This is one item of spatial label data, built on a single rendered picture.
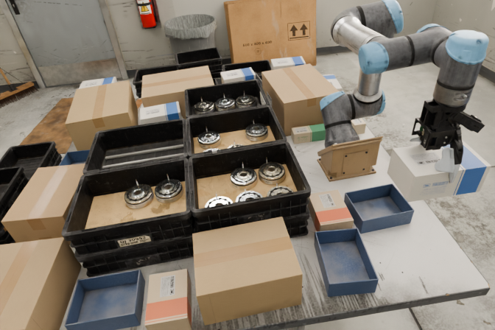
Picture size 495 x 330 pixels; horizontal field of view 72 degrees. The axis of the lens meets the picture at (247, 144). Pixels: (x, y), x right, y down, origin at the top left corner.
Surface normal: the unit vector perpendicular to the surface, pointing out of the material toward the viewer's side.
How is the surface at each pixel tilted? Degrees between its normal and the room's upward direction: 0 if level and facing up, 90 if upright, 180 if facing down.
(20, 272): 0
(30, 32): 90
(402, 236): 0
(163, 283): 0
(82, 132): 90
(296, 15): 79
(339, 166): 90
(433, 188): 90
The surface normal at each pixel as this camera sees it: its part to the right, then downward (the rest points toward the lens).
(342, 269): -0.07, -0.81
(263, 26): 0.12, 0.40
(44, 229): 0.06, 0.58
